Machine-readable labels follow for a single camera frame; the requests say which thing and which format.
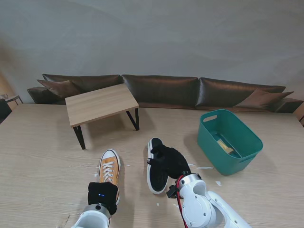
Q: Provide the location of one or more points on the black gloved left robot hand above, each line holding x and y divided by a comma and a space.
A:
102, 194

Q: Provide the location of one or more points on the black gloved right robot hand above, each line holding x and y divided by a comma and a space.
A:
171, 161

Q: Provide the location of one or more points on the yellow canvas sneaker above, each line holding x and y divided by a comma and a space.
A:
110, 166
156, 180

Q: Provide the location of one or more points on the wooden brush yellow bristles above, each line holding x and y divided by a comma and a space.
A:
225, 146

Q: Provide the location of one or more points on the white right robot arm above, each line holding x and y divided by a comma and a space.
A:
204, 204

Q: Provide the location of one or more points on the green plastic basin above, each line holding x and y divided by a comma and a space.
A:
206, 133

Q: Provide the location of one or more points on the brown leather sofa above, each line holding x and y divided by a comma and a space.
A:
161, 90

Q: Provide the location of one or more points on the small wooden black-legged stand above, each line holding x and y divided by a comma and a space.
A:
99, 104

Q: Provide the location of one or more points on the brown leather throw pillow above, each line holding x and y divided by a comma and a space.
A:
259, 98
57, 86

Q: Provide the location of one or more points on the dark chair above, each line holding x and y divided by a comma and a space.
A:
3, 111

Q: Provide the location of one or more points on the wooden side table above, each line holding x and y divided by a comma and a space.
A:
13, 97

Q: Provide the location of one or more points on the light wooden cabinet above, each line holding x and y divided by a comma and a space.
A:
301, 117

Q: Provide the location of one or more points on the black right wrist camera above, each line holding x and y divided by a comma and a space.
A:
172, 190

